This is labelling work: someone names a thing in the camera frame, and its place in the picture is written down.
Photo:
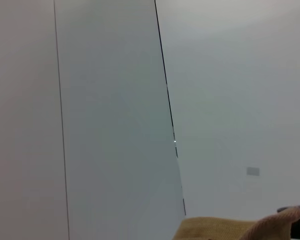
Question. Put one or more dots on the khaki canvas food bag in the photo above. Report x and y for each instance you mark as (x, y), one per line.
(215, 228)

